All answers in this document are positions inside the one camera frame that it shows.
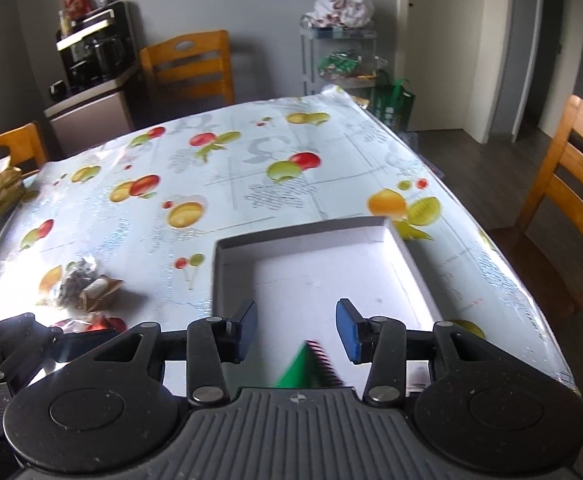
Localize white door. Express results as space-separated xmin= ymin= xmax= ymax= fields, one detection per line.
xmin=405 ymin=0 xmax=502 ymax=133

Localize green shopping bag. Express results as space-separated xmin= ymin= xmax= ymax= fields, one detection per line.
xmin=371 ymin=77 xmax=416 ymax=133

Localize metal shelf rack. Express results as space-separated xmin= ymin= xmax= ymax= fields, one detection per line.
xmin=300 ymin=15 xmax=389 ymax=106

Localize green packets on rack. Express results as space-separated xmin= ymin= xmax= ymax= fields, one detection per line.
xmin=319 ymin=50 xmax=377 ymax=81

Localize white plastic bag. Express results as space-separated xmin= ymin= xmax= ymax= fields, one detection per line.
xmin=305 ymin=0 xmax=375 ymax=28

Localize brown snack packet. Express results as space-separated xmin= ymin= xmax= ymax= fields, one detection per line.
xmin=78 ymin=275 xmax=123 ymax=313

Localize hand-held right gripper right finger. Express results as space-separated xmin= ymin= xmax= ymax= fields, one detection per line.
xmin=335 ymin=298 xmax=517 ymax=408

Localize white cardboard box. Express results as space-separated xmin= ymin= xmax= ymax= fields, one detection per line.
xmin=212 ymin=215 xmax=442 ymax=396

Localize green snack packet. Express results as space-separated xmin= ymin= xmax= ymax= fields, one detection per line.
xmin=271 ymin=339 xmax=345 ymax=390

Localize clear packet of dark snacks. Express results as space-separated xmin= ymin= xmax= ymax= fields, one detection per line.
xmin=36 ymin=256 xmax=99 ymax=308

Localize wooden chair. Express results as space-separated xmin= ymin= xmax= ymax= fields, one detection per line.
xmin=514 ymin=94 xmax=583 ymax=313
xmin=0 ymin=122 xmax=48 ymax=181
xmin=138 ymin=30 xmax=235 ymax=121

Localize fruit-printed tablecloth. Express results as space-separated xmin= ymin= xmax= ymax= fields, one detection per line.
xmin=0 ymin=85 xmax=582 ymax=401

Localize silver cabinet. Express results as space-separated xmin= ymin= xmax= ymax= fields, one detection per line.
xmin=44 ymin=67 xmax=139 ymax=158

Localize black coffee machine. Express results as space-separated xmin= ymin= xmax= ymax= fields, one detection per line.
xmin=54 ymin=1 xmax=139 ymax=96

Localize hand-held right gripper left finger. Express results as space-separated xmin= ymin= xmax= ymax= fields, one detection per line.
xmin=78 ymin=300 xmax=258 ymax=407

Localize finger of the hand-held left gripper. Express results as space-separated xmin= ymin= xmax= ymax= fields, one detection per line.
xmin=0 ymin=312 xmax=124 ymax=388

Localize red snack packet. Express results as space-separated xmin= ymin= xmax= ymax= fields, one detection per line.
xmin=54 ymin=316 xmax=127 ymax=335

